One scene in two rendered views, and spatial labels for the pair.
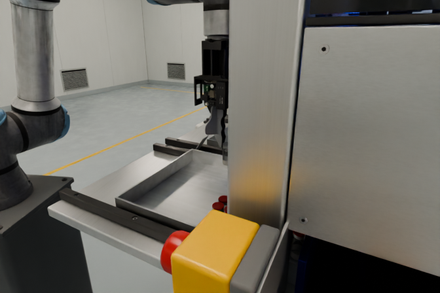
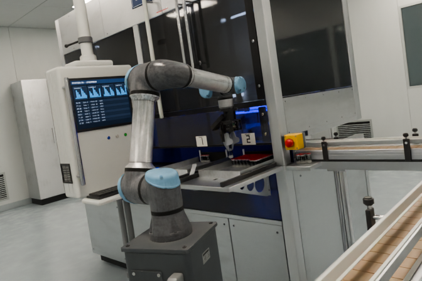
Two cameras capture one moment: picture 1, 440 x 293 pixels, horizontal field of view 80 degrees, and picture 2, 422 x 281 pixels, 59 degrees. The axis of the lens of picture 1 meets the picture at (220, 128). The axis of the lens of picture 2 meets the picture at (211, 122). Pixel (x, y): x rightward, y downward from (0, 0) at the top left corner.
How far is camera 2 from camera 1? 179 cm
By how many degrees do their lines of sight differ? 74
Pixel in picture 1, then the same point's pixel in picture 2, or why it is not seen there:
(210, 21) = (230, 102)
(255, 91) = (280, 110)
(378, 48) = (289, 100)
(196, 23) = not seen: outside the picture
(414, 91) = (292, 105)
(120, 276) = not seen: outside the picture
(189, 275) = (299, 136)
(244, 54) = (278, 103)
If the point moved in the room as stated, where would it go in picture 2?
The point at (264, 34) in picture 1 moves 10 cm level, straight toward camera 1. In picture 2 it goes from (279, 100) to (300, 96)
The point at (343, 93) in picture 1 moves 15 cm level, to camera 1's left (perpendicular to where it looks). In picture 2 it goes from (287, 107) to (285, 108)
